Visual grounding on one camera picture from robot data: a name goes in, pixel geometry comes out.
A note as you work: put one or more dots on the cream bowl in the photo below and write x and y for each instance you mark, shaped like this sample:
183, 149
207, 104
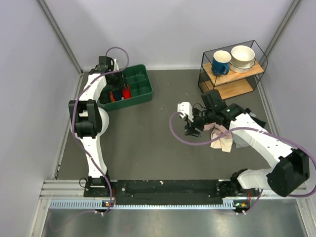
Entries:
242, 56

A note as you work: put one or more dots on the black garment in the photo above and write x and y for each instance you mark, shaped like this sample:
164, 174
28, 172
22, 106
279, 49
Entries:
253, 116

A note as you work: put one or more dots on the grey garment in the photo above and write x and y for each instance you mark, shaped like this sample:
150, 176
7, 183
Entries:
239, 142

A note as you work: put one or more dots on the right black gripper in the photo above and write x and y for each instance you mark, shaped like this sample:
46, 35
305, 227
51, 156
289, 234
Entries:
189, 128

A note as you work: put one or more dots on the pink beige garment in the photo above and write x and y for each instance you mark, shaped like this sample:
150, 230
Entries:
224, 143

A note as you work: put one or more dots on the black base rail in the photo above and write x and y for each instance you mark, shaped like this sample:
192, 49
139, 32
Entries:
168, 192

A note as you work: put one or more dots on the green compartment tray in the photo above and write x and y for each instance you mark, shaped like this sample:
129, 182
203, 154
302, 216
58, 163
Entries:
140, 85

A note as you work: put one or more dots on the black item in tray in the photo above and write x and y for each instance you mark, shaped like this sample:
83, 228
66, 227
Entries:
104, 98

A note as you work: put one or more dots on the aluminium frame rail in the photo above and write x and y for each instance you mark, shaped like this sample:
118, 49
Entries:
68, 194

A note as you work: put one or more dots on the red underwear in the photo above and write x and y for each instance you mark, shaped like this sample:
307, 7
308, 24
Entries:
126, 92

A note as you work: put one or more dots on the white paper plate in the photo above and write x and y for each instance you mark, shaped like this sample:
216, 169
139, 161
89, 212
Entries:
105, 120

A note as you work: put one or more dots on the blue mug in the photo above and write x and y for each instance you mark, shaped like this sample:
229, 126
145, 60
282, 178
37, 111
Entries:
220, 63

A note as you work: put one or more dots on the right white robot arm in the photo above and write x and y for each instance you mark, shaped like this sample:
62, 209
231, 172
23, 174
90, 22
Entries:
289, 166

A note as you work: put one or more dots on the black wire wooden shelf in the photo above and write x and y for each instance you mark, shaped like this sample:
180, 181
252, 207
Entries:
233, 84

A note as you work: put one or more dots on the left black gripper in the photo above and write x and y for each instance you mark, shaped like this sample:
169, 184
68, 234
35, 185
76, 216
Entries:
120, 84

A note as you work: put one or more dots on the blue item in tray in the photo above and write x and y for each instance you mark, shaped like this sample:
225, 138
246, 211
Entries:
117, 95

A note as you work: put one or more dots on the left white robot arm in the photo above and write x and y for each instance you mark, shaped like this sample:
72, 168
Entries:
89, 122

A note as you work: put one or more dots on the white plate under bowl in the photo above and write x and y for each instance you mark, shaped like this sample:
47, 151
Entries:
244, 69

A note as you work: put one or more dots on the orange item in tray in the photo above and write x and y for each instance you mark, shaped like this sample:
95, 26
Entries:
111, 96

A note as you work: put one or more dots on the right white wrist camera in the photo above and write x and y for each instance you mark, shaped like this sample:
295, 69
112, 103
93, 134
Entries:
185, 111

